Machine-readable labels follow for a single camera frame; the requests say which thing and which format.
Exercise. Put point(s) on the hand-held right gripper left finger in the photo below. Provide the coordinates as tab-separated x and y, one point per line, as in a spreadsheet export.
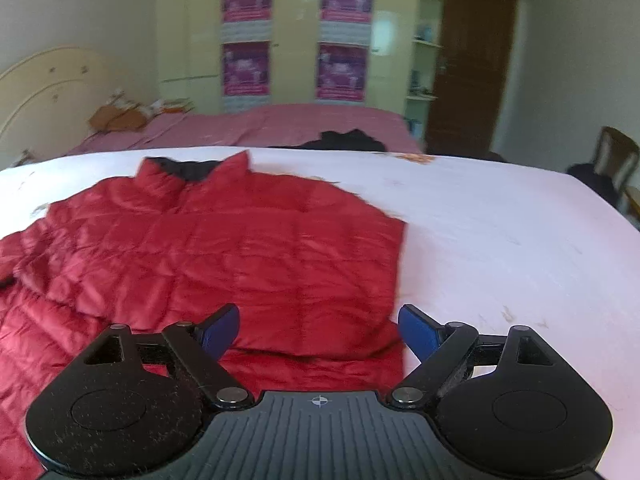
222	331

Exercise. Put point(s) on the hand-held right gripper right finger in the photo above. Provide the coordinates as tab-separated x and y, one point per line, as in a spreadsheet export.
417	332

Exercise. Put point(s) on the red puffer jacket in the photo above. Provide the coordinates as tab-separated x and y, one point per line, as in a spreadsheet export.
200	255

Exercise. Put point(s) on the white floral blanket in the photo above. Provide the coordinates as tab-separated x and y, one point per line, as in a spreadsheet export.
500	240

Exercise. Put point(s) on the black cloth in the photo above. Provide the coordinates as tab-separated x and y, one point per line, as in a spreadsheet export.
345	141

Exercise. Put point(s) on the pink bed sheet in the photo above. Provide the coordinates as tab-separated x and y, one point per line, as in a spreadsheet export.
260	127

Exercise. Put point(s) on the pile of papers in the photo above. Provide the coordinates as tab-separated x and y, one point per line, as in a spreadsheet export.
170	106

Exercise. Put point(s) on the wooden chair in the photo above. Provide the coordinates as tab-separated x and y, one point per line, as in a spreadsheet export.
617	155

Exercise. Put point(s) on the cream corner shelf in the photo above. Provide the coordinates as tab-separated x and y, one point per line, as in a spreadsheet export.
425	60

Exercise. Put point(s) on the brown wooden door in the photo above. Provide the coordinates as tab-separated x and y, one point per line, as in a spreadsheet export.
470	60

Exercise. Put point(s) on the cream wardrobe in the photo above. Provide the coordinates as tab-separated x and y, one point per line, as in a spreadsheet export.
295	35

